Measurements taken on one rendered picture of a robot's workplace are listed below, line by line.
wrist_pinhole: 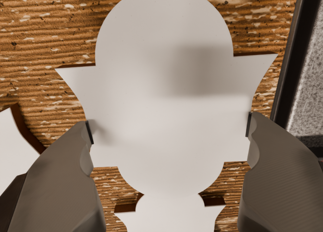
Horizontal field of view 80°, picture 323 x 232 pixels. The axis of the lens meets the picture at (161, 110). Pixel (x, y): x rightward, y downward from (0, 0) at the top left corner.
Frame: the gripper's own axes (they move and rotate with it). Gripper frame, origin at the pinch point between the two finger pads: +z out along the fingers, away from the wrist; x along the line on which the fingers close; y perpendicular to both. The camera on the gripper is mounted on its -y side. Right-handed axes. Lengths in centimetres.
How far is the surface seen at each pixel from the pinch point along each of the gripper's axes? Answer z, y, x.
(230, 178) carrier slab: 4.4, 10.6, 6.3
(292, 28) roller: 6.5, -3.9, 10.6
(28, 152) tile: 2.3, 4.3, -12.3
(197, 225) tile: 3.0, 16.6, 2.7
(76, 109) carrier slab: 3.7, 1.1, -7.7
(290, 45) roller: 6.6, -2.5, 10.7
